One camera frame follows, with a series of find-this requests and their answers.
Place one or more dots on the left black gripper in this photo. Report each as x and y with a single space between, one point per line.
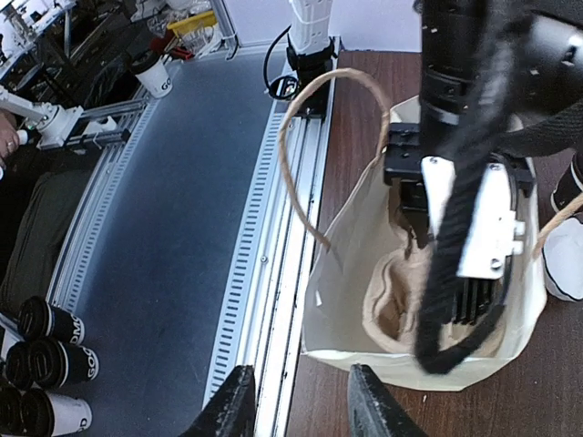
402 162

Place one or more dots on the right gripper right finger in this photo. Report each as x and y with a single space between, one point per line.
373 411

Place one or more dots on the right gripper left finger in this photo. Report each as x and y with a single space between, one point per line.
232 409

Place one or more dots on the kraft paper takeout bag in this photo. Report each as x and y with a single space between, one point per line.
367 282

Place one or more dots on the cardboard two-cup carrier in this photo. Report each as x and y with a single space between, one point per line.
395 290

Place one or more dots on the black white paper coffee cup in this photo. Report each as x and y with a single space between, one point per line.
569 185

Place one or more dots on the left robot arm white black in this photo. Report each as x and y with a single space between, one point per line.
497 76

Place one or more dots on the white scalloped dish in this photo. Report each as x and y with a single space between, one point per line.
562 255

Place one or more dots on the lidded cup outside middle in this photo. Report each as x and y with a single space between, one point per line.
50 364

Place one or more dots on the lidded cup outside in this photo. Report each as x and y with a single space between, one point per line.
38 319
50 364
42 413

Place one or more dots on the lidded cup outside bottom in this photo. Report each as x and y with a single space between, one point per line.
42 413

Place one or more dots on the lidded cup outside left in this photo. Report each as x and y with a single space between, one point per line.
38 319

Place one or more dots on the yellow bin in background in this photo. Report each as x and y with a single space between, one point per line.
196 30

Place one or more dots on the white paper cup far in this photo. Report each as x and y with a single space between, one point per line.
150 71

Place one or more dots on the white machine part left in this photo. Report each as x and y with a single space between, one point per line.
59 127

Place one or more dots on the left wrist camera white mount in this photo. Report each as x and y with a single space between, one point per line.
486 262

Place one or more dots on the aluminium front rail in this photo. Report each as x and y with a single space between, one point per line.
185 259

